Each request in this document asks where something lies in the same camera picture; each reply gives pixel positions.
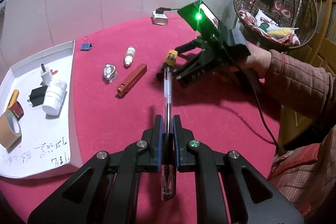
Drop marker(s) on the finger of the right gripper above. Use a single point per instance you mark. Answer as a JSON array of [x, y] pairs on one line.
[[196, 43], [188, 72]]

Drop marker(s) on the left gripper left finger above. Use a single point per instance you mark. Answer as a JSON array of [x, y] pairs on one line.
[[105, 188]]

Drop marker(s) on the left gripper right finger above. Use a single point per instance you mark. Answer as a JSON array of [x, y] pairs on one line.
[[229, 189]]

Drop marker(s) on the small dropper bottle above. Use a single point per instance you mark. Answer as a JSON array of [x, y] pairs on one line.
[[129, 56]]

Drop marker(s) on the red harmonica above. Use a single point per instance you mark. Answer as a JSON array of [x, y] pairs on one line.
[[129, 82]]

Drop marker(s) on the clear ballpoint pen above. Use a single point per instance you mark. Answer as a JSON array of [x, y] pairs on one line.
[[168, 169]]

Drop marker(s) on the white charger cube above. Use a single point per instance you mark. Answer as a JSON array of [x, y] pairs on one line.
[[46, 75]]

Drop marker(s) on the red quilted sleeve forearm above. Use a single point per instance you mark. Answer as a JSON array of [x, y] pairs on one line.
[[308, 90]]

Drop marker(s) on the right hand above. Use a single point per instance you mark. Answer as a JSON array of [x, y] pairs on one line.
[[259, 61]]

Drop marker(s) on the white power bank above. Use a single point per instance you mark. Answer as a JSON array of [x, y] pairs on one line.
[[159, 19]]

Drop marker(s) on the patterned cushion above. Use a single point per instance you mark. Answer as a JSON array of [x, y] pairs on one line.
[[268, 28]]

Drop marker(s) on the clear acrylic cartoon charm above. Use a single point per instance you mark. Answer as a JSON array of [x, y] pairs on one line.
[[109, 73]]

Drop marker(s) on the blue binder clip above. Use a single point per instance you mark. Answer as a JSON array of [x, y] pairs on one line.
[[86, 45]]

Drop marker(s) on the brown packing tape roll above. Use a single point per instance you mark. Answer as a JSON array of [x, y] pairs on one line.
[[10, 130]]

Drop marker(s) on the white jar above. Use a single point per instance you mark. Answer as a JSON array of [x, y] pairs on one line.
[[54, 97]]

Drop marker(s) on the black power adapter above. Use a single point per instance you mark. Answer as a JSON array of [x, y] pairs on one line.
[[37, 96]]

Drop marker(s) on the white cardboard box lid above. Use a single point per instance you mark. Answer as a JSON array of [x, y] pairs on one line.
[[48, 145]]

